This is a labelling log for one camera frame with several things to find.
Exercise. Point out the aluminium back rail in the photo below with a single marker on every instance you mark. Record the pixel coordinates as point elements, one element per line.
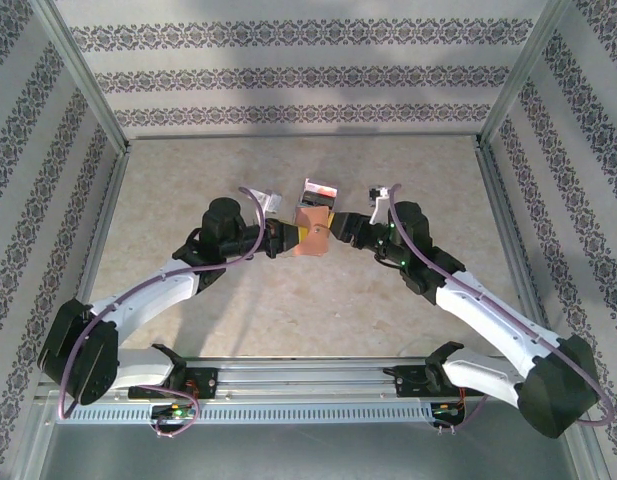
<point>303,136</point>

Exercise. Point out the aluminium side rail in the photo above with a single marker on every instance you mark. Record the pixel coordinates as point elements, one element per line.
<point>503,215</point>
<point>105,225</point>

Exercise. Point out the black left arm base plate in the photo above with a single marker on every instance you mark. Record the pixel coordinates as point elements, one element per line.
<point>205,382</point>

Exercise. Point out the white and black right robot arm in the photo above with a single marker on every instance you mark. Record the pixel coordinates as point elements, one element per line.
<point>488,310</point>

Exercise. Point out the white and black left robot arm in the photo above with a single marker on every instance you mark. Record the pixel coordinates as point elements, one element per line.
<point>153,295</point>

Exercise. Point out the clear plastic card box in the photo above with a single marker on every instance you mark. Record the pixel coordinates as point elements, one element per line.
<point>318,184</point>

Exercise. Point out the small circuit board with LED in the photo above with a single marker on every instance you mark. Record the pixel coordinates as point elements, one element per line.
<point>445,411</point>
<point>173,412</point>

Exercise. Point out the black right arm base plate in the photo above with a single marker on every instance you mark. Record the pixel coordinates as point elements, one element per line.
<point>408,382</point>

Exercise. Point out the aluminium mounting rail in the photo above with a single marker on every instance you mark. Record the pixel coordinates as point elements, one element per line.
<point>298,375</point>

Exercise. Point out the aluminium frame post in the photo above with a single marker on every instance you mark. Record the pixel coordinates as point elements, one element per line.
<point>523,75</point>
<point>88,85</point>

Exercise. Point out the black card in clear box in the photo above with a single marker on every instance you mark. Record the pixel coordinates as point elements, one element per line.
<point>313,201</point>

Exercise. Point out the grey sheet metal shelf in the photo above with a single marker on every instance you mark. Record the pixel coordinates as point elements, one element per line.
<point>308,455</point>

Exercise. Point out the red card in clear box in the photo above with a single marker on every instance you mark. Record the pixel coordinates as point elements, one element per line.
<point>325,191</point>

